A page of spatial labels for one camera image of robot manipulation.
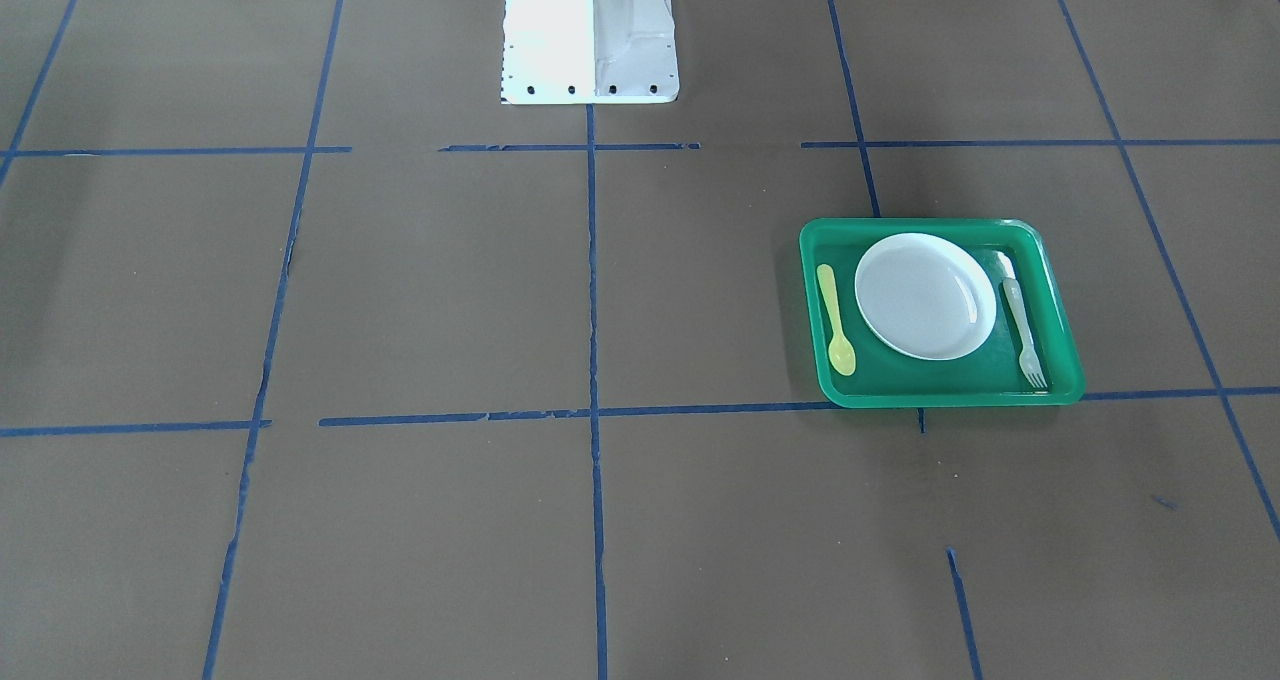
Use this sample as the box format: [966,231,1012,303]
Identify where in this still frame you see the yellow plastic spoon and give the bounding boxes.
[815,264,858,376]

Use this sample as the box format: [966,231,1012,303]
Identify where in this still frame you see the pale green plastic fork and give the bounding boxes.
[1001,277,1050,391]

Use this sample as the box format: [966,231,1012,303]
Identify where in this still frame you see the white round plate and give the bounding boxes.
[852,233,997,362]

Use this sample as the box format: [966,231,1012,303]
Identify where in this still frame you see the green plastic tray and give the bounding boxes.
[799,218,1085,409]

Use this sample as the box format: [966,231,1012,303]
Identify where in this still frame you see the white pillar base plate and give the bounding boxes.
[500,0,681,106]

